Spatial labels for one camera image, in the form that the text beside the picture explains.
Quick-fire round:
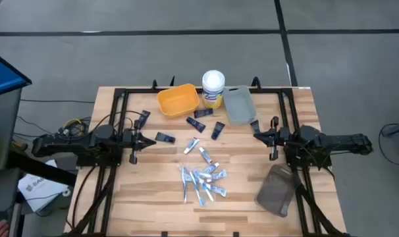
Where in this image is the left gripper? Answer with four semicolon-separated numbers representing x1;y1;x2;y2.
122;118;157;165

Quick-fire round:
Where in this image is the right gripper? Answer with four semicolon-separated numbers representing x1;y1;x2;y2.
253;116;291;161

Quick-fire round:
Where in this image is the plastic toothbrush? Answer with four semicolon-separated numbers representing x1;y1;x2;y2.
188;171;206;207
199;177;215;202
180;165;188;204

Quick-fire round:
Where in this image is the Lysol wipes canister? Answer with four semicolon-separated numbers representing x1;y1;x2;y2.
201;69;226;109

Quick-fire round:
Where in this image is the gray plastic bin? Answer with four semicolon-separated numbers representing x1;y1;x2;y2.
222;85;257;126

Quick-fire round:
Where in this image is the yellow plastic bin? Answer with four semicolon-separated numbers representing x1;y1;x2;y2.
157;83;200;119

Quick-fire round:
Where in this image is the black beam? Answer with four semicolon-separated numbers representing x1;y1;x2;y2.
7;150;77;187

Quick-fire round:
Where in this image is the white paper on floor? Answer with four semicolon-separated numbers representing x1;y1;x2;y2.
17;159;70;213

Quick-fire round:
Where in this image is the gray chair base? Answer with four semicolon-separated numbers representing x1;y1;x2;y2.
382;118;399;138

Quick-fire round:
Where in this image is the blue screen monitor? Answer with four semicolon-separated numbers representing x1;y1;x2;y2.
0;48;32;99

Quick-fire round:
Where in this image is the black aluminium table frame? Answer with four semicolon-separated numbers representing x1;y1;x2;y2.
64;76;348;237

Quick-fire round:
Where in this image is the yellow and black cable bundle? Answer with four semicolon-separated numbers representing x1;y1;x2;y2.
56;117;92;138

